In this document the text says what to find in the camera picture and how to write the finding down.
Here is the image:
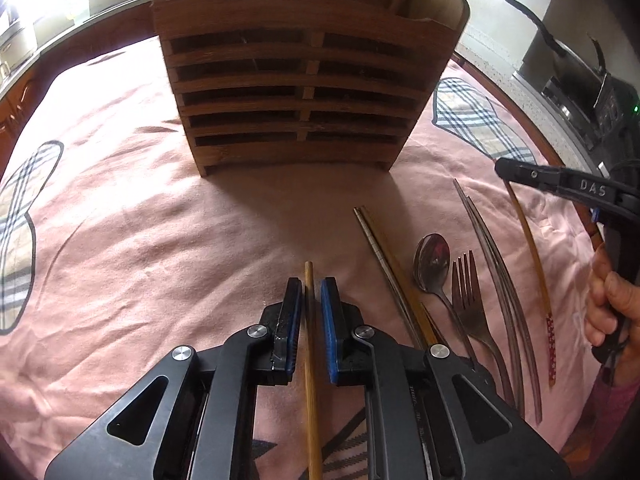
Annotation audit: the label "wooden base cabinets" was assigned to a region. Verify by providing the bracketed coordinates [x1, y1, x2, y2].
[0, 67, 48, 161]

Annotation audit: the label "black wok with handle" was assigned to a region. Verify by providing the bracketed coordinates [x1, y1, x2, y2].
[504, 0, 613, 111]

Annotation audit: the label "square metal chopstick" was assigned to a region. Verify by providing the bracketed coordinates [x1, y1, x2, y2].
[353, 206, 426, 353]

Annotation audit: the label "slatted wooden utensil holder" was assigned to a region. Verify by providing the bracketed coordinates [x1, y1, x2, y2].
[150, 0, 472, 178]

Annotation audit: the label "golden wooden chopstick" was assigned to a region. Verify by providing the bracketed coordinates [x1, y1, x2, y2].
[361, 205, 451, 348]

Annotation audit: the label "wooden chopstick with red dotted end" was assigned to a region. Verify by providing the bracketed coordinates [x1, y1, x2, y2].
[504, 177, 558, 391]

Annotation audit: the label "pink tablecloth with plaid patches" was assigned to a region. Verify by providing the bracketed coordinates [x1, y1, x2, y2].
[0, 35, 616, 480]

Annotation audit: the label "stainless steel gas stove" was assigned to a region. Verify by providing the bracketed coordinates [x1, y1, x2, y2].
[515, 72, 608, 151]

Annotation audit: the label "person's right hand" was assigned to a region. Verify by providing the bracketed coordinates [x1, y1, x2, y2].
[585, 246, 627, 349]

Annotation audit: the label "metal spoon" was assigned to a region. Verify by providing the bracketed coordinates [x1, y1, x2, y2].
[412, 232, 478, 363]

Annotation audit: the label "thin metal chopstick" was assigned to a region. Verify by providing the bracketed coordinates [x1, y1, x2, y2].
[465, 195, 544, 424]
[453, 178, 525, 417]

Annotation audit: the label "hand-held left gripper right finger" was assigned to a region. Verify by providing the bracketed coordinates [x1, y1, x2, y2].
[320, 276, 573, 480]

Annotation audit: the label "metal fork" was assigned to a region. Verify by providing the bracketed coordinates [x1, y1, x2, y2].
[451, 250, 518, 411]

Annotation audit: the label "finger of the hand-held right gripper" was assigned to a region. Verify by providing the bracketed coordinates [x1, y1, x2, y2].
[495, 157, 568, 193]

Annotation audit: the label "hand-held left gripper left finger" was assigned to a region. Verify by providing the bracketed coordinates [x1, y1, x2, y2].
[44, 276, 305, 480]

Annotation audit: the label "brown wooden chopstick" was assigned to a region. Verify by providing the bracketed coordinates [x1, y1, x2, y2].
[303, 260, 325, 480]

